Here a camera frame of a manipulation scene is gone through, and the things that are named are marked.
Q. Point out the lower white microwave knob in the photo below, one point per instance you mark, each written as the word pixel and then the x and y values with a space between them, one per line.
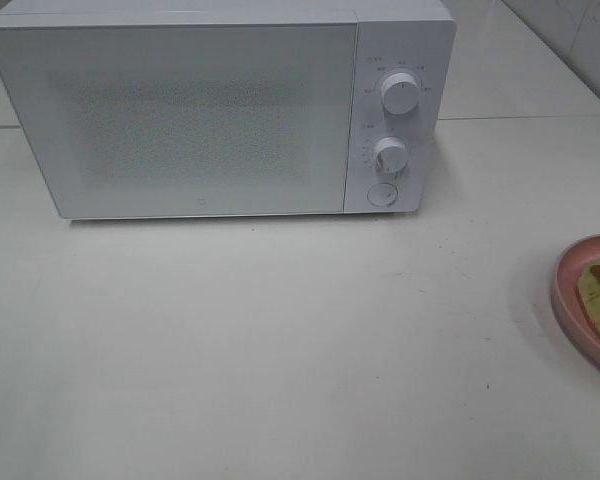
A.
pixel 390 155

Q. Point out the white microwave oven body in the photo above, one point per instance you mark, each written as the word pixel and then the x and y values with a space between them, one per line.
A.
pixel 390 35

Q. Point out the upper white microwave knob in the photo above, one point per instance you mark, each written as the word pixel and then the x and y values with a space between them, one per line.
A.
pixel 400 92

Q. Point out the round microwave door-release button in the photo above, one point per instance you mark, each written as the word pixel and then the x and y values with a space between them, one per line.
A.
pixel 382 194

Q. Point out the white microwave door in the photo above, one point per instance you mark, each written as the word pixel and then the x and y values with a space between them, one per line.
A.
pixel 185 121

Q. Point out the white microwave knob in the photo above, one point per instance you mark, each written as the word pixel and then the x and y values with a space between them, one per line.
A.
pixel 400 92
pixel 390 155

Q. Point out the pink round plate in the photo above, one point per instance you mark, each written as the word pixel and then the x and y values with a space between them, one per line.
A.
pixel 567 305

